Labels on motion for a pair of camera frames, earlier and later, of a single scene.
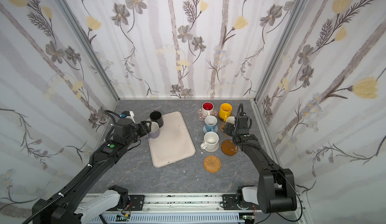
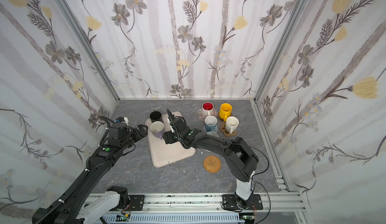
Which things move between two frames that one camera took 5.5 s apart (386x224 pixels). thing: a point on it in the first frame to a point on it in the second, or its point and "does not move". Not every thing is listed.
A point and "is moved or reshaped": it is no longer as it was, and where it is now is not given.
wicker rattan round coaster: x=212 y=163 does not move
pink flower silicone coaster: x=201 y=117 does not move
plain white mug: x=230 y=119 does not move
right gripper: x=230 y=128 to x=175 y=124
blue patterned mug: x=210 y=122 does not move
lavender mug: x=155 y=130 is moved or reshaped
